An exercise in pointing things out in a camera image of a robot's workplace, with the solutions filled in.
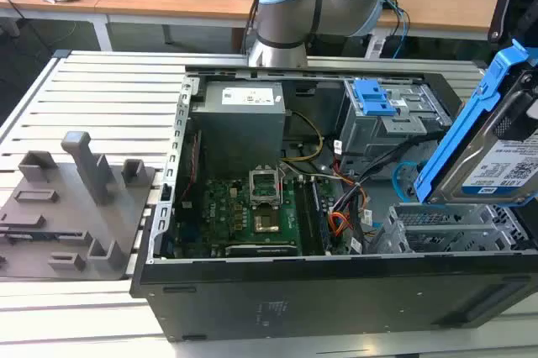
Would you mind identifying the grey power supply unit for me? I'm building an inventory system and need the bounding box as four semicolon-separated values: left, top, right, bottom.
190;82;287;168

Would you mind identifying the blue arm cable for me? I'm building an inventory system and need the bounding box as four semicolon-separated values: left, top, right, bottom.
382;0;412;61

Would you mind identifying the black RAM slot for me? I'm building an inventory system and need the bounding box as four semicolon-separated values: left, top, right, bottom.
293;180;325;256

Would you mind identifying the black open PC case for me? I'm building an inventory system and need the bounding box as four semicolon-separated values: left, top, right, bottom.
129;64;538;343

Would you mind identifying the blue disk wire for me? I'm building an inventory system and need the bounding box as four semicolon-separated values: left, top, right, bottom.
392;159;423;204

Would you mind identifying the yellow wire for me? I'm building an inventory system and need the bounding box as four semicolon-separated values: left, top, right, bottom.
280;109;325;162

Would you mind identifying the CPU socket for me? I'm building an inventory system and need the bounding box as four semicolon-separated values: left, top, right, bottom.
253;205;282;234

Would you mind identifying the metal socket cover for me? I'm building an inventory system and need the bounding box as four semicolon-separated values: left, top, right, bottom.
249;167;281;208

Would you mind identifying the green motherboard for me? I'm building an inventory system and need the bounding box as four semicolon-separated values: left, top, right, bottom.
173;176;337;259

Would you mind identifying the hard disk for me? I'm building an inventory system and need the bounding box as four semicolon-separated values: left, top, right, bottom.
414;38;538;210

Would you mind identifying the orange red disk wire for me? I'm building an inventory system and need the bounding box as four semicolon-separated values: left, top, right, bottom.
329;210;355;246

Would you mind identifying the metal disk bay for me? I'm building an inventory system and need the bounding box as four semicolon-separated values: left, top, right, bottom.
368;202;529;255

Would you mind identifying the grey parts rack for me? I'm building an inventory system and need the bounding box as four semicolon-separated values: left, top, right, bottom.
0;130;159;282

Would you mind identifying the black cable bundle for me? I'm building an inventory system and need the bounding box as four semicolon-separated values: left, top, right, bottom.
331;139;425;250

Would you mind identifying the blue plastic cage latch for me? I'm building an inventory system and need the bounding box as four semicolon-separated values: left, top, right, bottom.
353;79;397;117

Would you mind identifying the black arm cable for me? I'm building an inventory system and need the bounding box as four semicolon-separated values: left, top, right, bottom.
240;0;275;55

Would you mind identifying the black expansion slot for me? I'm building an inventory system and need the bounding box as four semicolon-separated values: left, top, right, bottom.
224;241;302;258

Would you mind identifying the grey metal drive cage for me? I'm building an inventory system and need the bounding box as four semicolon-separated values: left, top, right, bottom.
337;77;454;176

